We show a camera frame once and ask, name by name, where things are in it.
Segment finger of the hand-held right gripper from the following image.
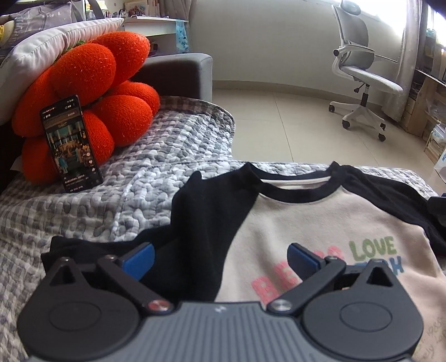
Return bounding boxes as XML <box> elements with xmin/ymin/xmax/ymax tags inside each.
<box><xmin>427</xmin><ymin>195</ymin><xmax>446</xmax><ymax>227</ymax></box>

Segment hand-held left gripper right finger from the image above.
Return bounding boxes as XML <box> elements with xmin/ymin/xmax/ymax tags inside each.
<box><xmin>267</xmin><ymin>243</ymin><xmax>401</xmax><ymax>316</ymax></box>

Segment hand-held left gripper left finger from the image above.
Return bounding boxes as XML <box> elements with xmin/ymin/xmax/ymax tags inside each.
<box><xmin>45</xmin><ymin>242</ymin><xmax>174</xmax><ymax>315</ymax></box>

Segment beige sweatshirt with black sleeves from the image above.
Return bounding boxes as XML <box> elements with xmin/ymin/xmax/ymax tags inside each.
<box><xmin>41</xmin><ymin>161</ymin><xmax>446</xmax><ymax>362</ymax></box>

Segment grey quilted blanket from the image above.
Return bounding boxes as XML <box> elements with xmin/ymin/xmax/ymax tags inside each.
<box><xmin>0</xmin><ymin>96</ymin><xmax>440</xmax><ymax>362</ymax></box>

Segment cardboard boxes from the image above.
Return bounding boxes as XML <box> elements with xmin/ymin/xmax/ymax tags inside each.
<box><xmin>401</xmin><ymin>68</ymin><xmax>446</xmax><ymax>141</ymax></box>

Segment black smartphone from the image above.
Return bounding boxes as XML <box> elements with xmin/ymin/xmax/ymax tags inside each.
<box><xmin>39</xmin><ymin>95</ymin><xmax>104</xmax><ymax>193</ymax></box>

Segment orange flower cushion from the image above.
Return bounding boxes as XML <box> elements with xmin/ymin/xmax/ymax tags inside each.
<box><xmin>11</xmin><ymin>31</ymin><xmax>161</xmax><ymax>186</ymax></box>

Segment grey sheer curtain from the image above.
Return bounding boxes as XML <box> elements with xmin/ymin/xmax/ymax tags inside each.
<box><xmin>396</xmin><ymin>0</ymin><xmax>430</xmax><ymax>123</ymax></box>
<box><xmin>163</xmin><ymin>0</ymin><xmax>196</xmax><ymax>20</ymax></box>

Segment white office chair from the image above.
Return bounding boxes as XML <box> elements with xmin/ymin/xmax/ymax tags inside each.
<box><xmin>328</xmin><ymin>0</ymin><xmax>405</xmax><ymax>142</ymax></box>

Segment grey sofa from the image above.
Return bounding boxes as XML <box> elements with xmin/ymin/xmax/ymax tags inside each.
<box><xmin>134</xmin><ymin>53</ymin><xmax>213</xmax><ymax>104</ymax></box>

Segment window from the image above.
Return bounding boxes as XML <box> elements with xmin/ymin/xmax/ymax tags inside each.
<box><xmin>352</xmin><ymin>0</ymin><xmax>412</xmax><ymax>35</ymax></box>

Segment blue patterned cloth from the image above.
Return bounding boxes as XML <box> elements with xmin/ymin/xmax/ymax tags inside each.
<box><xmin>176</xmin><ymin>19</ymin><xmax>191</xmax><ymax>53</ymax></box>

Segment grey pillow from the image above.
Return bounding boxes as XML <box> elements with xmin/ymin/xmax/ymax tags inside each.
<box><xmin>0</xmin><ymin>17</ymin><xmax>125</xmax><ymax>125</ymax></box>

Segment white shelf unit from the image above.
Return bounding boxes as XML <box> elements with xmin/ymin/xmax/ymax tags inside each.
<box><xmin>122</xmin><ymin>17</ymin><xmax>191</xmax><ymax>57</ymax></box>

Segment grey backpack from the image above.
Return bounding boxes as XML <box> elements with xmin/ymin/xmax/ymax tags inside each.
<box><xmin>0</xmin><ymin>0</ymin><xmax>86</xmax><ymax>58</ymax></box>

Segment yellow and white toy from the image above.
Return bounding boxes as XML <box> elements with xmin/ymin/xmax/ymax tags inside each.
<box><xmin>0</xmin><ymin>20</ymin><xmax>15</xmax><ymax>47</ymax></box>

